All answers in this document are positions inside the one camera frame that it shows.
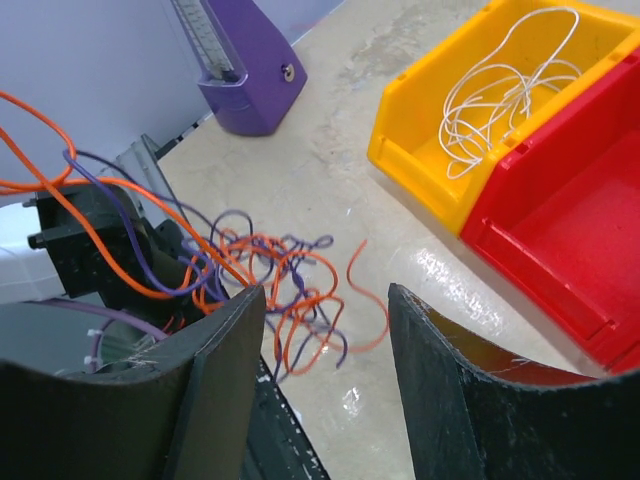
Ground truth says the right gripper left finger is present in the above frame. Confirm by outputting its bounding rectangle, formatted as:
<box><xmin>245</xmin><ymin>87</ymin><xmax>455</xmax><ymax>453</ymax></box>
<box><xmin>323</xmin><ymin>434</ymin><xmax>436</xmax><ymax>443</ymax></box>
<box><xmin>1</xmin><ymin>286</ymin><xmax>265</xmax><ymax>479</ymax></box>

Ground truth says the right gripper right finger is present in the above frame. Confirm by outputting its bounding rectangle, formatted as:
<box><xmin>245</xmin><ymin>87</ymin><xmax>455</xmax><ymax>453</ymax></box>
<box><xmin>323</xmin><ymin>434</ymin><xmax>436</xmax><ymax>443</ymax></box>
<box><xmin>388</xmin><ymin>284</ymin><xmax>639</xmax><ymax>479</ymax></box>

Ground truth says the coloured wire bundle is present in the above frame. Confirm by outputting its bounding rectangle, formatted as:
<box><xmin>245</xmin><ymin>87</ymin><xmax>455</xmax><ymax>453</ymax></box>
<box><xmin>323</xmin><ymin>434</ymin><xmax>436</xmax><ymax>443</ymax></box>
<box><xmin>0</xmin><ymin>90</ymin><xmax>391</xmax><ymax>384</ymax></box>

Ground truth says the red double compartment bin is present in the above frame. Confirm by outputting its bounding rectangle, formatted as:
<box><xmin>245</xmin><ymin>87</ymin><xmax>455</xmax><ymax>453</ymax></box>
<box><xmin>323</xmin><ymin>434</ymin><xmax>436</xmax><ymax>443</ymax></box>
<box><xmin>460</xmin><ymin>53</ymin><xmax>639</xmax><ymax>374</ymax></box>

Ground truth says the yellow plastic bin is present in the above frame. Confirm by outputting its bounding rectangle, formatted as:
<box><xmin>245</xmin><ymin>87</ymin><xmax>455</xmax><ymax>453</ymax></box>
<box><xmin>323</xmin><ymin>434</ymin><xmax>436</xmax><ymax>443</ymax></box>
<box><xmin>368</xmin><ymin>1</ymin><xmax>639</xmax><ymax>234</ymax></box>

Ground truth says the white wire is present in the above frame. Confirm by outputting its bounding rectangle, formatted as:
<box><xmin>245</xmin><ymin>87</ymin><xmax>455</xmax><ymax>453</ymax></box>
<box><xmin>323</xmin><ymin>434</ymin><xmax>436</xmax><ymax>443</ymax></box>
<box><xmin>437</xmin><ymin>6</ymin><xmax>584</xmax><ymax>181</ymax></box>

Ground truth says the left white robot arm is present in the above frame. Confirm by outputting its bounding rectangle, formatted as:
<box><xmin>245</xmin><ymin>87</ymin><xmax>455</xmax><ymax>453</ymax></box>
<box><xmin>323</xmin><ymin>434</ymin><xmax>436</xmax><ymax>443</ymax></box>
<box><xmin>1</xmin><ymin>185</ymin><xmax>201</xmax><ymax>320</ymax></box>

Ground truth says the purple holder block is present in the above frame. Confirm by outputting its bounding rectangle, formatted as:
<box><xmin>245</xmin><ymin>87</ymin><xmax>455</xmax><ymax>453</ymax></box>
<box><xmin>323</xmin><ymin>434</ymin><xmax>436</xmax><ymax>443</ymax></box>
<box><xmin>172</xmin><ymin>1</ymin><xmax>307</xmax><ymax>137</ymax></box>

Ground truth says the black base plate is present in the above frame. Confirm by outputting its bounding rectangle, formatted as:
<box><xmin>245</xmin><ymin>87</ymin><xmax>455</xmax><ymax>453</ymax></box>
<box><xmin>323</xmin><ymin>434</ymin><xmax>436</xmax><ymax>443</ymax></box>
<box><xmin>239</xmin><ymin>361</ymin><xmax>330</xmax><ymax>480</ymax></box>

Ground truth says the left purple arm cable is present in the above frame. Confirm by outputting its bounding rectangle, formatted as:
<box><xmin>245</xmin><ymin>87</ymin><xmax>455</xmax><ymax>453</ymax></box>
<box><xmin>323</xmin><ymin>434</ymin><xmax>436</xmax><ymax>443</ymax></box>
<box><xmin>29</xmin><ymin>297</ymin><xmax>171</xmax><ymax>374</ymax></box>

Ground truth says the aluminium left rail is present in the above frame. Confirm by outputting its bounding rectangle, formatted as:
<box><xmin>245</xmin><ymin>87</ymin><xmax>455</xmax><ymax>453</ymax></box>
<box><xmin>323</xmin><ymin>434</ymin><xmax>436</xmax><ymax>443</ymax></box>
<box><xmin>112</xmin><ymin>134</ymin><xmax>176</xmax><ymax>227</ymax></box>

